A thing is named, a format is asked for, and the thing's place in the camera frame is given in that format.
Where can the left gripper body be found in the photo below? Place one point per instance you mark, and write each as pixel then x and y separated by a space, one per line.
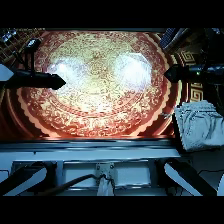
pixel 40 81

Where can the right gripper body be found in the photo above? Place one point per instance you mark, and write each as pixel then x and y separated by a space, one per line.
pixel 183 74

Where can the white pants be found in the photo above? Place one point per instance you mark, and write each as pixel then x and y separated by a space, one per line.
pixel 200 128

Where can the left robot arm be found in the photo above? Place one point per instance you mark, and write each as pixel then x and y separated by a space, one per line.
pixel 30 180

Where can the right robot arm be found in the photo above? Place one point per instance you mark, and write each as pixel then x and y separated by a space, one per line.
pixel 186 180

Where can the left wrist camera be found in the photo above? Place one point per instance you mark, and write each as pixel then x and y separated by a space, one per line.
pixel 32 43

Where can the silver frame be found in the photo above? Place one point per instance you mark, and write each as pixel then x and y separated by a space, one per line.
pixel 100 155

